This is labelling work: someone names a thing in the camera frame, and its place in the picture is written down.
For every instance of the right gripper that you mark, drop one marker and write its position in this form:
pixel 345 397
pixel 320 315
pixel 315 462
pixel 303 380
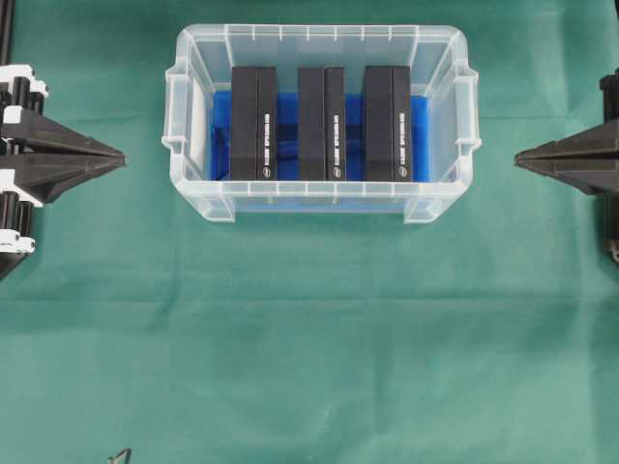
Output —
pixel 598 142

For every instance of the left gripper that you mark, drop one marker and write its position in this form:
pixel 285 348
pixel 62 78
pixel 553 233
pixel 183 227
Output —
pixel 25 186

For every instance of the black box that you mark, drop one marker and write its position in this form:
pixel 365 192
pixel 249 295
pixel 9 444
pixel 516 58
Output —
pixel 387 124
pixel 321 124
pixel 254 124

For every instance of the clear plastic storage case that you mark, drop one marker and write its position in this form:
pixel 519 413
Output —
pixel 437 56

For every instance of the blue cloth liner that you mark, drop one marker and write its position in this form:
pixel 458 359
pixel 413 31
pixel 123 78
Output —
pixel 288 137

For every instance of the small metal clip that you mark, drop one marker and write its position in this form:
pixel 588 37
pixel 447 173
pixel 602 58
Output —
pixel 123 456

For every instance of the black frame rail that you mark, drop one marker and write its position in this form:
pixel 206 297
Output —
pixel 7 11

